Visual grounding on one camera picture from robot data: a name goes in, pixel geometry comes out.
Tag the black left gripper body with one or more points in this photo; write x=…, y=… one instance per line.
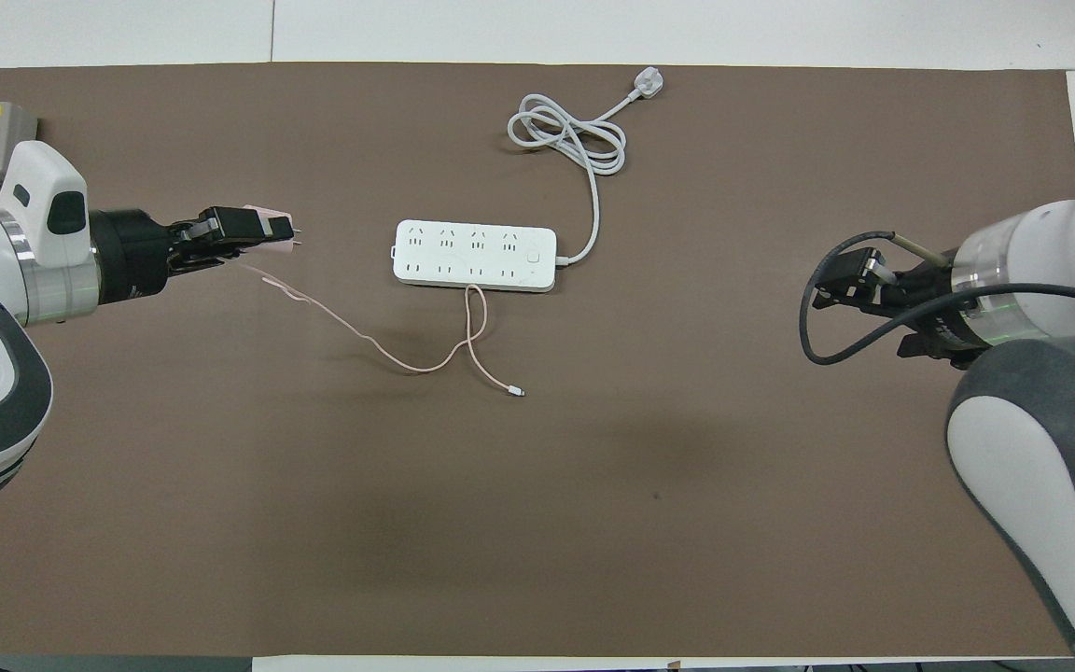
x=132, y=257

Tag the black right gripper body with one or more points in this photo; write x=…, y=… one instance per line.
x=939, y=308

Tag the pink charger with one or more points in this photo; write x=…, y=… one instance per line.
x=267, y=210

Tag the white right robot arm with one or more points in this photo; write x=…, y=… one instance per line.
x=1041, y=467

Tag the white power strip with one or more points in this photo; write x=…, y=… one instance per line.
x=472, y=257

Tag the brown table mat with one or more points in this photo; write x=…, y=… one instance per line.
x=537, y=523

